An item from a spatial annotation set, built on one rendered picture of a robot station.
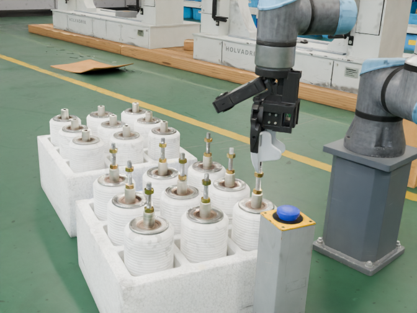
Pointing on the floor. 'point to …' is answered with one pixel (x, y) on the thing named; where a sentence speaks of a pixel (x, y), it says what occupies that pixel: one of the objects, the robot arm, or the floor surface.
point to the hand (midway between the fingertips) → (255, 164)
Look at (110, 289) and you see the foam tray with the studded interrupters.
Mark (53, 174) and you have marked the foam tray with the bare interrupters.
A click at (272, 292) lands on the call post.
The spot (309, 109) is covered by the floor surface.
